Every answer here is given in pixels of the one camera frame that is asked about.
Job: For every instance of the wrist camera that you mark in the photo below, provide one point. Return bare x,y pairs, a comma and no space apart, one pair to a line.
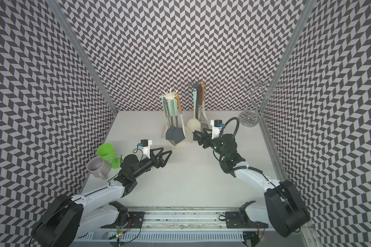
217,126
144,145

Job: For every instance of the grey turner mint handle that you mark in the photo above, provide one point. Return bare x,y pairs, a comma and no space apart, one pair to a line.
171,129

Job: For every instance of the aluminium front rail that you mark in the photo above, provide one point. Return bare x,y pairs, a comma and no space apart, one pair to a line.
186,225

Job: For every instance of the green plastic goblet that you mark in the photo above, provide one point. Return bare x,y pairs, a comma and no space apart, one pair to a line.
108,153

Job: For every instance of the cream spoon brown handle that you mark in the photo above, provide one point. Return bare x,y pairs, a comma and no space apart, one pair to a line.
203,118

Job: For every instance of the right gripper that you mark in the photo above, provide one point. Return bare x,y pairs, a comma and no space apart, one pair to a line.
204,137

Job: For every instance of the cream slotted turner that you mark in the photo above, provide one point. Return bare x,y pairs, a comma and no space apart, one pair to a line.
166,118

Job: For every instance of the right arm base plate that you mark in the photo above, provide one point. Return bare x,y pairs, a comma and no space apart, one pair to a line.
245,219

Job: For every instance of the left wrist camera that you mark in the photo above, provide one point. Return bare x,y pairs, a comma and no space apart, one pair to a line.
144,145

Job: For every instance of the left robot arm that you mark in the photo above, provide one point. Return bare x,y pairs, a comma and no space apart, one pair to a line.
69,217

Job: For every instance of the dark grey utensil rack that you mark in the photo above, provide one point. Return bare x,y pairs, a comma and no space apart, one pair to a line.
197,87

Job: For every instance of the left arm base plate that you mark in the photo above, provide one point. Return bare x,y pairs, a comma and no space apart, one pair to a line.
131,220

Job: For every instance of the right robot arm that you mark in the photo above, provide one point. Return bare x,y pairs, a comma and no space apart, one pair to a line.
284,207

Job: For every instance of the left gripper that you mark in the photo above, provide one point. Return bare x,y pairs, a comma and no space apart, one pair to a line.
153,158

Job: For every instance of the grey ceramic mug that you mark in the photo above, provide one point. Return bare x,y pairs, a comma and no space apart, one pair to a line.
99,168

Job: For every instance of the grey spatula mint handle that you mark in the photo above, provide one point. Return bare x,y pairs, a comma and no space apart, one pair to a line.
178,135

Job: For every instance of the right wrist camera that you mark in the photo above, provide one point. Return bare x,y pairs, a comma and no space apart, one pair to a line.
217,126

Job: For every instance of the cream utensil rack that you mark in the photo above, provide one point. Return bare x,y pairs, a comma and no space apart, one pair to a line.
170,95

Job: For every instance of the cream spatula wooden handle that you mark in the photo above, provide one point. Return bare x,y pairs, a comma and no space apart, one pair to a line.
186,131

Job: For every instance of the cream turner mint handle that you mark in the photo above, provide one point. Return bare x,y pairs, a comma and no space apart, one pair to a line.
194,124

